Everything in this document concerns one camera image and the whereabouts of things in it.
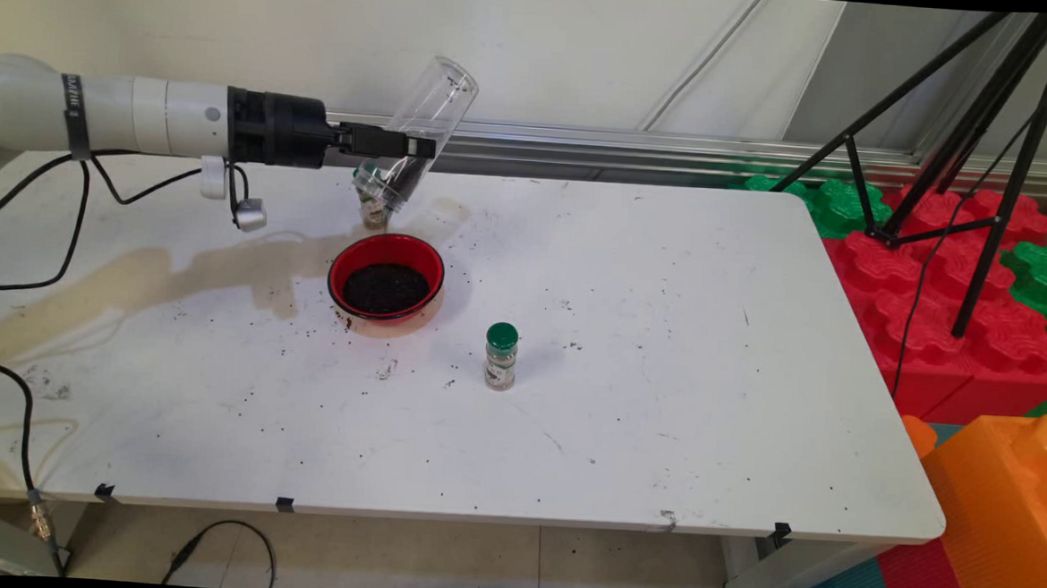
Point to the red floor mat tile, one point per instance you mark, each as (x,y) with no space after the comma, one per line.
(920,584)

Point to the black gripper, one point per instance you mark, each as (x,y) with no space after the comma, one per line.
(277,129)

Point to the aluminium wall rail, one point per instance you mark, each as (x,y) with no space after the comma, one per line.
(674,150)

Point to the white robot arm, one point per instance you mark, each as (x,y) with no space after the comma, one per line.
(139,112)

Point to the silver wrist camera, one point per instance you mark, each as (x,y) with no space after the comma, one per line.
(250,215)

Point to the green foam block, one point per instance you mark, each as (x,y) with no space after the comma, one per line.
(1040,276)
(837,207)

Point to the black tripod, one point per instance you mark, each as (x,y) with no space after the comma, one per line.
(1018,176)

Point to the orange foam block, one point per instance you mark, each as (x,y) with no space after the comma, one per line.
(996,516)

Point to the red bowl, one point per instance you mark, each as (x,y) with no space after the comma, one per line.
(373,252)

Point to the tall clear plastic jar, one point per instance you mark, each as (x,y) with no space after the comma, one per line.
(440,97)

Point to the black seeds pile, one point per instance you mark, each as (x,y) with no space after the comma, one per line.
(386,289)

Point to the green capped spice jar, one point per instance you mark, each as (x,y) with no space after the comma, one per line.
(501,360)
(373,217)

